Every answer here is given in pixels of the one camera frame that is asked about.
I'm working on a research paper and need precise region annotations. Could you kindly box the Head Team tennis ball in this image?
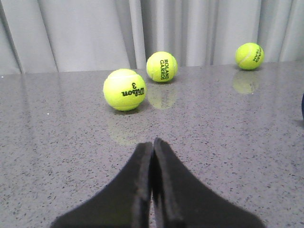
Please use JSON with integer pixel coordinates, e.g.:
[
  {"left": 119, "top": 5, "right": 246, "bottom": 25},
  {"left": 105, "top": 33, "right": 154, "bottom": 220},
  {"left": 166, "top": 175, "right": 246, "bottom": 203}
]
[{"left": 235, "top": 43, "right": 265, "bottom": 70}]

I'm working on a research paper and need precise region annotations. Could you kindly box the Wilson 3 tennis ball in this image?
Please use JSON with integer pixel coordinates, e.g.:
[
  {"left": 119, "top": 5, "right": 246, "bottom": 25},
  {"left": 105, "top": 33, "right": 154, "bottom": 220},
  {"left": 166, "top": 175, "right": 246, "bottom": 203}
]
[{"left": 103, "top": 68, "right": 146, "bottom": 111}]

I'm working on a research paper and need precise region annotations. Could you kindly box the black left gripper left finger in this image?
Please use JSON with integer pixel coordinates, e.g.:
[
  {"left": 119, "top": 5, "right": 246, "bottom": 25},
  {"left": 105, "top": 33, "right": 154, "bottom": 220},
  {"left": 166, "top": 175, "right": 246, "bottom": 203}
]
[{"left": 52, "top": 142, "right": 152, "bottom": 228}]

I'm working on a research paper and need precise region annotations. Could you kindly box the white blue tennis ball can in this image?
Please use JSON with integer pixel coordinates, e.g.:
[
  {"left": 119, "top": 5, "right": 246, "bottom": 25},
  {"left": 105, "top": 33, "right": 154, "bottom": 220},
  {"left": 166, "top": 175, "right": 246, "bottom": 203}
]
[{"left": 301, "top": 94, "right": 304, "bottom": 119}]

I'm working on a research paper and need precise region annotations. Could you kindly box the grey pleated curtain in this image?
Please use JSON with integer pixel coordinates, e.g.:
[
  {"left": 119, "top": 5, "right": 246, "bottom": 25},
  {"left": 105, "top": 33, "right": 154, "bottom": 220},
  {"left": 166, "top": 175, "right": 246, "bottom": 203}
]
[{"left": 0, "top": 0, "right": 304, "bottom": 75}]

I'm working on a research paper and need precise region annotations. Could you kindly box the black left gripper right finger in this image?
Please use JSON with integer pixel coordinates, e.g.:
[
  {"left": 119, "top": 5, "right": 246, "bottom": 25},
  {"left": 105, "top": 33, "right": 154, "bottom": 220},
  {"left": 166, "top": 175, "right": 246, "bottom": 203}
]
[{"left": 152, "top": 138, "right": 265, "bottom": 228}]

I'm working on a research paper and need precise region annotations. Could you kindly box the Roland Garros tennis ball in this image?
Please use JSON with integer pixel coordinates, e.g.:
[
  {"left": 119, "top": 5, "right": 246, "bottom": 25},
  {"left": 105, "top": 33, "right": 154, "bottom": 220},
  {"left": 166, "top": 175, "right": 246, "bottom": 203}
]
[{"left": 146, "top": 51, "right": 178, "bottom": 83}]

